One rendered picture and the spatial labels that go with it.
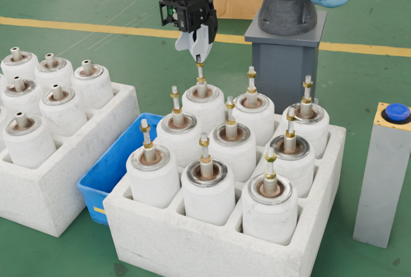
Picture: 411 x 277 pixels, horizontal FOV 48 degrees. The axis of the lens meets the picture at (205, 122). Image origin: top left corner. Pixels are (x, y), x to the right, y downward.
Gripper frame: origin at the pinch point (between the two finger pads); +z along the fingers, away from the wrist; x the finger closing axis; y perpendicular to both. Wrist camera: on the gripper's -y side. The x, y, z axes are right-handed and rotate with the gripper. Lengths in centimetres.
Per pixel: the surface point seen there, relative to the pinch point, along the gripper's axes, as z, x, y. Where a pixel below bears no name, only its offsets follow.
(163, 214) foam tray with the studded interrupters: 16.9, 11.8, 28.5
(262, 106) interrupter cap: 9.5, 14.3, -1.8
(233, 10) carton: 31, -50, -83
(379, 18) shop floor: 35, 1, -112
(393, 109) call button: 1.9, 40.2, -3.6
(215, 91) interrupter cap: 9.5, 2.1, -1.5
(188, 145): 12.4, 6.8, 14.4
